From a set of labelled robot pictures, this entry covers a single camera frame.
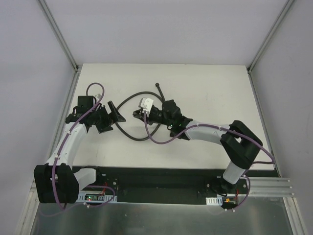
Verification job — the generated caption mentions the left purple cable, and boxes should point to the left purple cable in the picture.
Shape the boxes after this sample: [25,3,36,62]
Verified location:
[50,83,115,212]

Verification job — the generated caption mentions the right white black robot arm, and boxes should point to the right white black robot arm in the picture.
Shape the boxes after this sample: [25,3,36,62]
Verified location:
[133,98,263,194]

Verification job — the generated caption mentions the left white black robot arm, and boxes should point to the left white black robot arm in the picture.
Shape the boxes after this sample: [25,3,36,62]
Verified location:
[34,95,125,204]

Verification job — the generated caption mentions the white cable duct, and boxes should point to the white cable duct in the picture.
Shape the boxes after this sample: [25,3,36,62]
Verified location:
[76,193,117,203]
[205,197,223,206]

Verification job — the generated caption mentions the right aluminium frame post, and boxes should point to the right aluminium frame post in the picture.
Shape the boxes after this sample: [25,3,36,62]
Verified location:
[247,0,296,74]

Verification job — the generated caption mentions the left aluminium frame post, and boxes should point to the left aluminium frame post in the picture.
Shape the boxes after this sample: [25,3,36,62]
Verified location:
[37,0,80,71]

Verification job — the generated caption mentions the right white cable duct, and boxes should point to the right white cable duct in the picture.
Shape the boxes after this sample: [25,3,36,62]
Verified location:
[205,197,223,206]

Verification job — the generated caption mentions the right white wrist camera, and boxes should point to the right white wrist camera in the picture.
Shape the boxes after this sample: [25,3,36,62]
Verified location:
[139,97,154,114]

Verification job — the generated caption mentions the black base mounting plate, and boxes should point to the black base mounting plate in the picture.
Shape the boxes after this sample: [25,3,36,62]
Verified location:
[78,166,247,204]

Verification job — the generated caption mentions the left white cable duct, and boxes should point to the left white cable duct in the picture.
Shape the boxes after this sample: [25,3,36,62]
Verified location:
[76,193,117,203]

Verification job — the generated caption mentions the aluminium frame post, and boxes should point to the aluminium frame post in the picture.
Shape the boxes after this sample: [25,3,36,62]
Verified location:
[37,0,80,71]
[247,0,296,74]

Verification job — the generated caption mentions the dark corrugated flexible hose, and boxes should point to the dark corrugated flexible hose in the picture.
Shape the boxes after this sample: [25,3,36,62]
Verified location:
[114,82,172,141]

